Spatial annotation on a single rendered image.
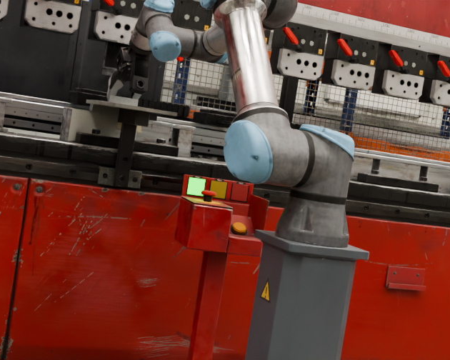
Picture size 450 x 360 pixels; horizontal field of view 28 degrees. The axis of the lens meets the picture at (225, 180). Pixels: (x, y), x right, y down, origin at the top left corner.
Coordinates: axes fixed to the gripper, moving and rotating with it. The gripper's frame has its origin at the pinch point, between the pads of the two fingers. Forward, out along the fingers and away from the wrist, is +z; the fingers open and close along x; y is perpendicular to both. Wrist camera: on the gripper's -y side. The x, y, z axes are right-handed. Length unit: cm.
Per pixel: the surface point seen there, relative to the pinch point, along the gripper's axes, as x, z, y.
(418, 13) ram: -99, -31, 33
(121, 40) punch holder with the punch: 1.4, -10.7, 14.3
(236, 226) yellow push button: -26, 0, -43
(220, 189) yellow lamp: -23.9, -0.4, -30.6
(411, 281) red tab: -106, 28, -33
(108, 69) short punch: 2.5, -1.3, 12.1
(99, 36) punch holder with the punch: 7.8, -10.8, 14.4
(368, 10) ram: -80, -29, 31
